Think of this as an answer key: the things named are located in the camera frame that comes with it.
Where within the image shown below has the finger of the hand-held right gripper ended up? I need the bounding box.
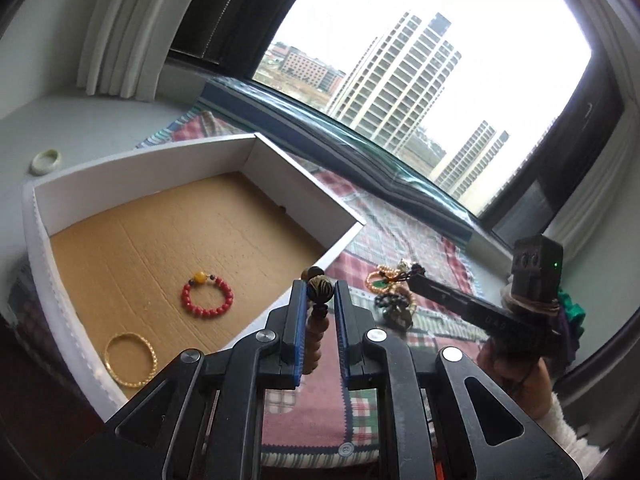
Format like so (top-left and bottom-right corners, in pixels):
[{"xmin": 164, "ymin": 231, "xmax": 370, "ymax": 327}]
[{"xmin": 407, "ymin": 272, "xmax": 512, "ymax": 332}]

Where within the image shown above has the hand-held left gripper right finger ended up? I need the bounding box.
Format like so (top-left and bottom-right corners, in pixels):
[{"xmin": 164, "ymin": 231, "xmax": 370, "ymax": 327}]
[{"xmin": 335, "ymin": 280, "xmax": 586, "ymax": 480}]

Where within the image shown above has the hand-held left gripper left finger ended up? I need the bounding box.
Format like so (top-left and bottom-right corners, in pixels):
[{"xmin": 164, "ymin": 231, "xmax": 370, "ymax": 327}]
[{"xmin": 75, "ymin": 280, "xmax": 308, "ymax": 480}]

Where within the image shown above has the brown wooden bead bracelet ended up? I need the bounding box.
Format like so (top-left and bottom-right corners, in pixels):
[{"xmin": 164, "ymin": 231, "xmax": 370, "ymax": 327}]
[{"xmin": 300, "ymin": 266, "xmax": 334, "ymax": 377}]

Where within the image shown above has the gold bead necklace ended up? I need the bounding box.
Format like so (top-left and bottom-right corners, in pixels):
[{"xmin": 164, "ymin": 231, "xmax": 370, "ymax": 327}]
[{"xmin": 365, "ymin": 266, "xmax": 416, "ymax": 297}]

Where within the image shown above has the white cardboard box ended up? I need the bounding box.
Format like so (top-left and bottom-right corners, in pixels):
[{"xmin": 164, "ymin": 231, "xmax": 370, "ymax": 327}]
[{"xmin": 22, "ymin": 132, "xmax": 368, "ymax": 421}]

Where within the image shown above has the person's right forearm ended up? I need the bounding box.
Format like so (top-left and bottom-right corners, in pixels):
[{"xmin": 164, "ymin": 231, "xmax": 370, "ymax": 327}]
[{"xmin": 542, "ymin": 390, "xmax": 610, "ymax": 472}]

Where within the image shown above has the person's right hand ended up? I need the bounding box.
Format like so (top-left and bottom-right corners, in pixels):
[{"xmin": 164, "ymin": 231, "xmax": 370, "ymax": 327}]
[{"xmin": 475, "ymin": 340, "xmax": 557, "ymax": 421}]

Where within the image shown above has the green cloth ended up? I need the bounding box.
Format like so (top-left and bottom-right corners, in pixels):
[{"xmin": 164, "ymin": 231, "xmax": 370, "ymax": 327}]
[{"xmin": 557, "ymin": 287, "xmax": 587, "ymax": 327}]

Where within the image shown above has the patchwork plaid blanket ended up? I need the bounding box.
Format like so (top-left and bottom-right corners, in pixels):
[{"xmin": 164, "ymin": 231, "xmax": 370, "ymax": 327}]
[{"xmin": 135, "ymin": 110, "xmax": 483, "ymax": 466}]

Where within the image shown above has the white curtain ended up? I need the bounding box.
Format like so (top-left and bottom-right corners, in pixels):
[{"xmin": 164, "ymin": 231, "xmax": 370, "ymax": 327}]
[
  {"xmin": 77, "ymin": 0, "xmax": 201, "ymax": 101},
  {"xmin": 545, "ymin": 110, "xmax": 640, "ymax": 261}
]

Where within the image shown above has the dark window screen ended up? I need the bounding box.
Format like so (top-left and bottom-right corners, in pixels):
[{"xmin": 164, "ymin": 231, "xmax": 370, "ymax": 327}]
[
  {"xmin": 167, "ymin": 0, "xmax": 326, "ymax": 67},
  {"xmin": 480, "ymin": 60, "xmax": 626, "ymax": 246}
]

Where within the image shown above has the gold bangle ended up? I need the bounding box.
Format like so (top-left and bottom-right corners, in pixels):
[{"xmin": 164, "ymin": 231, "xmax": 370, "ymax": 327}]
[{"xmin": 104, "ymin": 332, "xmax": 158, "ymax": 388}]

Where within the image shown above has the window pane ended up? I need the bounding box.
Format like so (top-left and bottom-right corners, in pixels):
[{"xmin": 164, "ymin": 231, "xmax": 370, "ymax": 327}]
[{"xmin": 250, "ymin": 0, "xmax": 593, "ymax": 216}]

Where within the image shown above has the pale jade bangle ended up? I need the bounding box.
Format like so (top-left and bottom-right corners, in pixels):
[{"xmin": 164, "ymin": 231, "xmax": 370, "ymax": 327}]
[{"xmin": 31, "ymin": 149, "xmax": 62, "ymax": 175}]

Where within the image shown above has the dark bead bracelet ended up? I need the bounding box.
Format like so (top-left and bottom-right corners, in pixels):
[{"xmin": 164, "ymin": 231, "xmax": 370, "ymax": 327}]
[{"xmin": 374, "ymin": 292, "xmax": 416, "ymax": 314}]

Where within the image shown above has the red bead bracelet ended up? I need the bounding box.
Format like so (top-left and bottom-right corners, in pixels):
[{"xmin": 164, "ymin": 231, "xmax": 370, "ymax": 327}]
[{"xmin": 181, "ymin": 270, "xmax": 235, "ymax": 318}]

